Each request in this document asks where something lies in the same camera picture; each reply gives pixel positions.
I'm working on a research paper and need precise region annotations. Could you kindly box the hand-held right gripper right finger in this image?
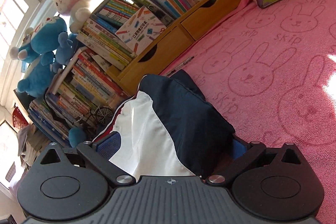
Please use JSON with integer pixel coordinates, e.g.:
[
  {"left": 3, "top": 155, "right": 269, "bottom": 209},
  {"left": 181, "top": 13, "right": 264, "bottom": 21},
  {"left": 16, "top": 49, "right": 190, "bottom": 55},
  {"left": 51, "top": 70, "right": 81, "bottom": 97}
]
[{"left": 206, "top": 135, "right": 302, "bottom": 186}]

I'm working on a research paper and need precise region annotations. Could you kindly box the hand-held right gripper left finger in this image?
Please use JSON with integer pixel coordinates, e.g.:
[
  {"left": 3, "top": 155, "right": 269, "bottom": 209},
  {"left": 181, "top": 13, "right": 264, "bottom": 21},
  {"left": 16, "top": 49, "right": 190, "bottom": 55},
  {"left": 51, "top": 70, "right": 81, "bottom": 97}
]
[{"left": 40, "top": 132, "right": 135, "bottom": 185}]

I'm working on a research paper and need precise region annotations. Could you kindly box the navy and white jacket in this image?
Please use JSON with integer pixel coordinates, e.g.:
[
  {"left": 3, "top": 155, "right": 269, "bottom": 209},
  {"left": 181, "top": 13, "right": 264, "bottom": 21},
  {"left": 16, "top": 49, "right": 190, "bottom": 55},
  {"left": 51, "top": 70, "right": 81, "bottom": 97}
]
[{"left": 93, "top": 70, "right": 236, "bottom": 178}]

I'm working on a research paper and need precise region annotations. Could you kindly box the miniature bicycle model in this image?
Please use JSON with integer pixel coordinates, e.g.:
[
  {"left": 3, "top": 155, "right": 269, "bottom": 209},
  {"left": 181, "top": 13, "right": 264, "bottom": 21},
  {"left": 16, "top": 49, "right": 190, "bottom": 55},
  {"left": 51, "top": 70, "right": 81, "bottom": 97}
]
[{"left": 72, "top": 106, "right": 114, "bottom": 130}]

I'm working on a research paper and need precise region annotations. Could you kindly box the blue plush ball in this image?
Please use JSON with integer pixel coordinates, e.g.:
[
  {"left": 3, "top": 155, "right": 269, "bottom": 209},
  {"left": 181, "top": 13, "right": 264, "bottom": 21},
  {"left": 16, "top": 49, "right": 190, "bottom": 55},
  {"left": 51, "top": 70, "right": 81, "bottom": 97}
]
[{"left": 69, "top": 127, "right": 87, "bottom": 148}]

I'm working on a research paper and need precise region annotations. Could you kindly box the wooden desk organizer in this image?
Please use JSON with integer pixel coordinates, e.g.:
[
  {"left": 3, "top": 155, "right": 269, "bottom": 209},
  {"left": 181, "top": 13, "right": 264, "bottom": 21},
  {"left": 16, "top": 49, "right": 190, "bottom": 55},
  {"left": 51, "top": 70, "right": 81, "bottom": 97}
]
[{"left": 106, "top": 0, "right": 246, "bottom": 97}]

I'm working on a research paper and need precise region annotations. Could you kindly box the row of thin blue books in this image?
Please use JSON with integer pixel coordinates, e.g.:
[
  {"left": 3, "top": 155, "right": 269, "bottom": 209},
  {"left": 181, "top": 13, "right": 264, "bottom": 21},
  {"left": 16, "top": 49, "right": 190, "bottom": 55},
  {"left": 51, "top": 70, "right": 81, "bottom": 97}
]
[{"left": 28, "top": 99, "right": 71, "bottom": 148}]

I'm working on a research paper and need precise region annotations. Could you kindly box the stack of papers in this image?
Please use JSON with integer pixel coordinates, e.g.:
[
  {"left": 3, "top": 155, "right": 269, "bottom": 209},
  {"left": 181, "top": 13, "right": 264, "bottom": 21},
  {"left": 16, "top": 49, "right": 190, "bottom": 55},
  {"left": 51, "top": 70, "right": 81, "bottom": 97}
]
[{"left": 17, "top": 123, "right": 37, "bottom": 169}]

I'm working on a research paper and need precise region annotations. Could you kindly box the large white book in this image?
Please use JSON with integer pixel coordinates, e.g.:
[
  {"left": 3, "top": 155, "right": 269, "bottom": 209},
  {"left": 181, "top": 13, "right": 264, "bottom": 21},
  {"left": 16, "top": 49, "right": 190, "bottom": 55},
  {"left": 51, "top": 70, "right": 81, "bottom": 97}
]
[{"left": 48, "top": 46, "right": 85, "bottom": 95}]

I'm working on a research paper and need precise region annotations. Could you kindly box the small red mesh basket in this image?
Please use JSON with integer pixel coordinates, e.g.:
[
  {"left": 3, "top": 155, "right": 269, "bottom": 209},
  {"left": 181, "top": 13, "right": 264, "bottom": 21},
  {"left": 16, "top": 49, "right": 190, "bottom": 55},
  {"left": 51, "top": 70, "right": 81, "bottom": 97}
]
[{"left": 12, "top": 106, "right": 29, "bottom": 130}]

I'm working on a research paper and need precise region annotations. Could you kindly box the clear ballpoint pen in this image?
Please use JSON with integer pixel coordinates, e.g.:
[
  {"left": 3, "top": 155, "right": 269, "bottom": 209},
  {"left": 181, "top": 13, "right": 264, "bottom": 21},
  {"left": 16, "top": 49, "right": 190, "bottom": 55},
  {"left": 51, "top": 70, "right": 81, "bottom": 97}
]
[{"left": 165, "top": 56, "right": 195, "bottom": 77}]

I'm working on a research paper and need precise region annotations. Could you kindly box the dark blue plush toy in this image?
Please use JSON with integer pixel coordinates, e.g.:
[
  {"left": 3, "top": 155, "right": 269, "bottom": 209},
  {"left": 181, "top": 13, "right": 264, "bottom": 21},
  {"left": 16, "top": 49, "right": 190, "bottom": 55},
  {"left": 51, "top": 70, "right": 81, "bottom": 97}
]
[{"left": 54, "top": 32, "right": 77, "bottom": 72}]

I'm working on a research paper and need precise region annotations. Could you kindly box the wooden drawer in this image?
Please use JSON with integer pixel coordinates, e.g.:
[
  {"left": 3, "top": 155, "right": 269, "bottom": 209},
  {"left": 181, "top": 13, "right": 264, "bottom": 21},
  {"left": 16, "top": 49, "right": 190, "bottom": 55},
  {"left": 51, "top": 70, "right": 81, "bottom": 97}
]
[
  {"left": 118, "top": 27, "right": 196, "bottom": 97},
  {"left": 181, "top": 0, "right": 233, "bottom": 41}
]

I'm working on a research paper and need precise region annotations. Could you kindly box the white pencil print box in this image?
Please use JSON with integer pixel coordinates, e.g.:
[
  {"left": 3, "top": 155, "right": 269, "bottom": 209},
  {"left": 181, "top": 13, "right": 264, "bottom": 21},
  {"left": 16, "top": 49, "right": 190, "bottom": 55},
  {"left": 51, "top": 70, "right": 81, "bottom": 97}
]
[{"left": 115, "top": 5, "right": 168, "bottom": 54}]

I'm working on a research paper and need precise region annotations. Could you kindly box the light blue cat plush toy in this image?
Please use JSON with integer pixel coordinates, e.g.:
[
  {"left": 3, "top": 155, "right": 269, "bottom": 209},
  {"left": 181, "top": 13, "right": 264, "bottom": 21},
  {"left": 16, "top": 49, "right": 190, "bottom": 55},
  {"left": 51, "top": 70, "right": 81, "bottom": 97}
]
[{"left": 10, "top": 17, "right": 69, "bottom": 98}]

